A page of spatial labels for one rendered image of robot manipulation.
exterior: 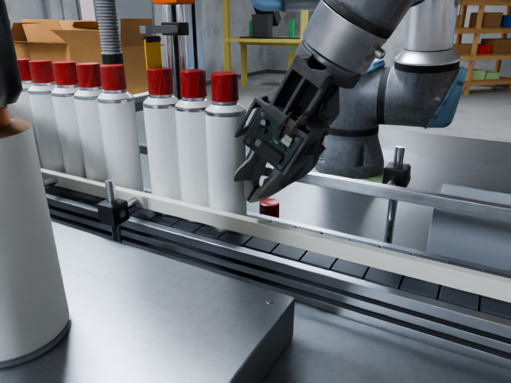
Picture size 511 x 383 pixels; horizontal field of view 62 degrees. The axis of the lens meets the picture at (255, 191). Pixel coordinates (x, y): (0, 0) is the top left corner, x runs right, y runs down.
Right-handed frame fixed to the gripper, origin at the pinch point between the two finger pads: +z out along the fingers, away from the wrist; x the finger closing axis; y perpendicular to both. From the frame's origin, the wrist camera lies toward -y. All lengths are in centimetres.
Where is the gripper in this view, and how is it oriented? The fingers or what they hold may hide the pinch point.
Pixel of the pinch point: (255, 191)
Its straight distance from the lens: 55.8
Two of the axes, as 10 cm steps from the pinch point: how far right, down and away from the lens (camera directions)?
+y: -4.8, 3.3, -8.1
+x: 7.6, 6.2, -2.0
